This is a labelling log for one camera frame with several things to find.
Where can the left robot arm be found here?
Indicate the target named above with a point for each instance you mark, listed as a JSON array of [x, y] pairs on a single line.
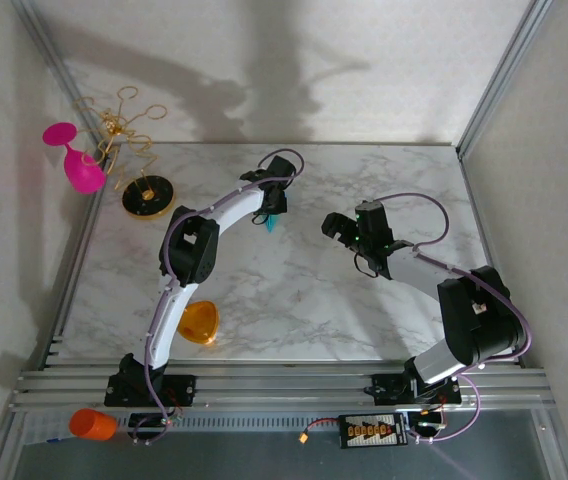
[[191, 250]]

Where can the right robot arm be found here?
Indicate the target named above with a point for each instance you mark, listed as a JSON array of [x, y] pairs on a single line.
[[474, 315]]

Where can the orange triangular bowl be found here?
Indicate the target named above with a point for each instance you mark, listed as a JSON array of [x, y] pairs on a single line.
[[203, 325]]

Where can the small black controller board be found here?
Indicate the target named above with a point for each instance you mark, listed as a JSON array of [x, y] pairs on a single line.
[[426, 420], [146, 422]]

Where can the black power distribution board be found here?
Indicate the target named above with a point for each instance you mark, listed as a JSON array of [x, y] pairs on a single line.
[[371, 431]]

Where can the pink plastic wine glass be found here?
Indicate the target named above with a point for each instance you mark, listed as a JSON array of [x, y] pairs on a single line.
[[84, 172]]

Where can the orange plastic cup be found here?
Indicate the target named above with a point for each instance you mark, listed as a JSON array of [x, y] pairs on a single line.
[[91, 425]]

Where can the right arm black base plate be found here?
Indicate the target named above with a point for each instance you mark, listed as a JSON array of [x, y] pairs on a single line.
[[389, 389]]

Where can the wide aluminium mounting rail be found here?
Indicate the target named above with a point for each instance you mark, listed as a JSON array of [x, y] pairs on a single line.
[[284, 387]]

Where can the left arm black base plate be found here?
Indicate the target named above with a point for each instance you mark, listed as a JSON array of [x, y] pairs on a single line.
[[179, 387]]

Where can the aluminium frame post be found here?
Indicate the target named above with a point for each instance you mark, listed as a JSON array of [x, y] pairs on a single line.
[[54, 60], [499, 75]]

